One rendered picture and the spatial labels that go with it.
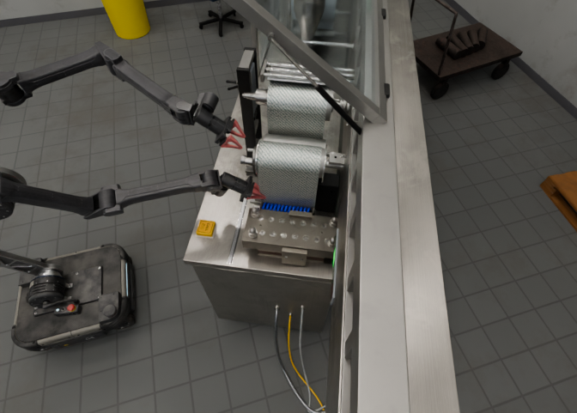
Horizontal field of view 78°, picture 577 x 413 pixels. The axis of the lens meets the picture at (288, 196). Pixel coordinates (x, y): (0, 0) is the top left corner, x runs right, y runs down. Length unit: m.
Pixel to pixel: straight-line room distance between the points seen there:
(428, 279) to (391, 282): 0.29
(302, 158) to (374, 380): 0.87
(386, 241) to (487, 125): 3.16
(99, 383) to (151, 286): 0.60
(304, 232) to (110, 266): 1.42
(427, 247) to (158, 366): 1.83
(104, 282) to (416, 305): 1.93
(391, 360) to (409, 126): 0.85
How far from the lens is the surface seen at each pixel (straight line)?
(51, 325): 2.50
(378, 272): 0.72
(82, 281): 2.50
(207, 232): 1.61
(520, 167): 3.62
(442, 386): 0.92
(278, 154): 1.33
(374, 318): 0.68
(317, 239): 1.45
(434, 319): 0.95
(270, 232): 1.45
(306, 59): 0.86
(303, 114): 1.46
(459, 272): 2.78
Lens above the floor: 2.29
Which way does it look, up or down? 54 degrees down
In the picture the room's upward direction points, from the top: 1 degrees clockwise
